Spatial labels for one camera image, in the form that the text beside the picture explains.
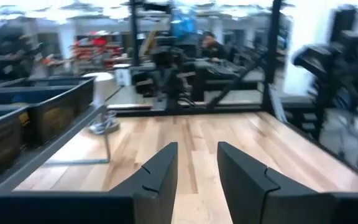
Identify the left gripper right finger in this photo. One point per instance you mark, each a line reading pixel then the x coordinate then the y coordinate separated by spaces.
pixel 291 208

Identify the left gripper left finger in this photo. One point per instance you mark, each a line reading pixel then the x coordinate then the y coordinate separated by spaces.
pixel 73 208

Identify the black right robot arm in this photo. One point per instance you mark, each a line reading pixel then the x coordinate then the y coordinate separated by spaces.
pixel 353 62

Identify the grey perforated metal shelf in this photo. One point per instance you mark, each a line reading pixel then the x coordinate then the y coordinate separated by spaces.
pixel 42 154

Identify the person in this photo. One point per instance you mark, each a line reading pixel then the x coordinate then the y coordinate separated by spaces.
pixel 213 48

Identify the blue banner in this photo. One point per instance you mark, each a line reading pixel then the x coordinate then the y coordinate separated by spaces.
pixel 183 23

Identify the white box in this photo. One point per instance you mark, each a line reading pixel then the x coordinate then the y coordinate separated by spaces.
pixel 122 75

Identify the red storage rack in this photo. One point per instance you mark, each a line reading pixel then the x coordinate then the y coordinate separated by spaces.
pixel 95 49

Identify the black aluminium table frame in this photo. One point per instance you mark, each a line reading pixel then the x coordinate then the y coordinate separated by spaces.
pixel 197 110

